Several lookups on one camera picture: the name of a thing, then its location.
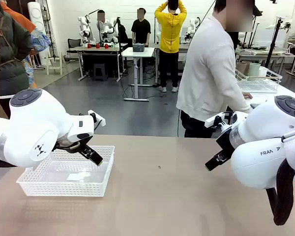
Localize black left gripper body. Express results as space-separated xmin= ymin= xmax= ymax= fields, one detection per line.
xmin=54 ymin=136 xmax=93 ymax=153

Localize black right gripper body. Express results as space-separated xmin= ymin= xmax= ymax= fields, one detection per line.
xmin=215 ymin=127 xmax=237 ymax=154

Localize white perforated plastic basket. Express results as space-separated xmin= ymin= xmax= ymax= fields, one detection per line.
xmin=16 ymin=145 xmax=116 ymax=197

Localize pale green cup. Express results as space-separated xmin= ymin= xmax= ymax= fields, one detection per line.
xmin=248 ymin=63 xmax=262 ymax=78

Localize person's right forearm white sleeve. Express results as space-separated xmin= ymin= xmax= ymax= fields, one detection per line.
xmin=228 ymin=94 xmax=252 ymax=114

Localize white label inside basket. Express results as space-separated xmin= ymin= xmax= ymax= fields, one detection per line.
xmin=66 ymin=173 xmax=90 ymax=182

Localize person in white sweater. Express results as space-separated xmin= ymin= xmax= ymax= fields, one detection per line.
xmin=176 ymin=0 xmax=254 ymax=138

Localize grey plastic stool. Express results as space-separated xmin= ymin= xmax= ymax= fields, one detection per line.
xmin=92 ymin=63 xmax=108 ymax=82

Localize white wooden step stool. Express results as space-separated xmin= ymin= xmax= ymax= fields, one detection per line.
xmin=46 ymin=51 xmax=66 ymax=76

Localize long grey background table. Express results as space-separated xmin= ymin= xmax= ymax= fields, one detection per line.
xmin=235 ymin=46 xmax=295 ymax=65

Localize grey table with white legs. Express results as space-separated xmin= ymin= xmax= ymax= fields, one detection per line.
xmin=75 ymin=45 xmax=121 ymax=82

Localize black office chair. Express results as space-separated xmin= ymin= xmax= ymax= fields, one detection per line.
xmin=67 ymin=38 xmax=82 ymax=54

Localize blue patterned garment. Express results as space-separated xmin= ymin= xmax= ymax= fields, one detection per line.
xmin=26 ymin=29 xmax=52 ymax=87

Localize person in dark green jacket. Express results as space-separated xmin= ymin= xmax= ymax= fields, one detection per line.
xmin=0 ymin=0 xmax=33 ymax=119

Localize white height-adjustable desk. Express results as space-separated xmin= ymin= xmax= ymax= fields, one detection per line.
xmin=121 ymin=46 xmax=155 ymax=102

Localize black light stand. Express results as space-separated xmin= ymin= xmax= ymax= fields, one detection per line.
xmin=243 ymin=14 xmax=261 ymax=49

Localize grey storage bin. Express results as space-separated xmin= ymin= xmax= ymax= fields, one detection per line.
xmin=132 ymin=43 xmax=146 ymax=53

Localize seated person in white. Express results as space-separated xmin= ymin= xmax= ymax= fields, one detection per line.
xmin=96 ymin=9 xmax=114 ymax=43

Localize person in yellow hoodie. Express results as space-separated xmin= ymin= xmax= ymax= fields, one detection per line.
xmin=154 ymin=0 xmax=188 ymax=93

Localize black hanging jacket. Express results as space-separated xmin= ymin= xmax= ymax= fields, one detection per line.
xmin=114 ymin=16 xmax=129 ymax=45

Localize white tower fan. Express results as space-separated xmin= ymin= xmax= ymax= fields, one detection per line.
xmin=27 ymin=1 xmax=47 ymax=67

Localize person in black t-shirt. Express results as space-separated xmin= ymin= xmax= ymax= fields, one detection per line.
xmin=131 ymin=7 xmax=151 ymax=48

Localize person in orange jacket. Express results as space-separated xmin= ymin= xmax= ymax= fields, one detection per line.
xmin=1 ymin=0 xmax=38 ymax=89

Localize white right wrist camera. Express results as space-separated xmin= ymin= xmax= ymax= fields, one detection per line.
xmin=204 ymin=114 xmax=235 ymax=129

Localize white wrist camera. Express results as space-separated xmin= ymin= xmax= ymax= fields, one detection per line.
xmin=88 ymin=110 xmax=106 ymax=128
xmin=204 ymin=114 xmax=235 ymax=129

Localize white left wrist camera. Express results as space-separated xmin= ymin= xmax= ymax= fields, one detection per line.
xmin=88 ymin=110 xmax=106 ymax=128

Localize white wire dish rack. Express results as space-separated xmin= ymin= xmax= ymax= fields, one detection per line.
xmin=235 ymin=65 xmax=283 ymax=94

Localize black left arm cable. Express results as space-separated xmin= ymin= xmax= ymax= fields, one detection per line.
xmin=0 ymin=156 xmax=18 ymax=168

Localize black sleeved right arm cable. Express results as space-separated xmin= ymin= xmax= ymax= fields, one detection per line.
xmin=265 ymin=157 xmax=295 ymax=226

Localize black camera tripod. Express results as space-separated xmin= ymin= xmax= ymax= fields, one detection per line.
xmin=264 ymin=16 xmax=294 ymax=72

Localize thin black hanging cable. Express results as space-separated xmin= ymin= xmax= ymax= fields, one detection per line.
xmin=189 ymin=0 xmax=217 ymax=46

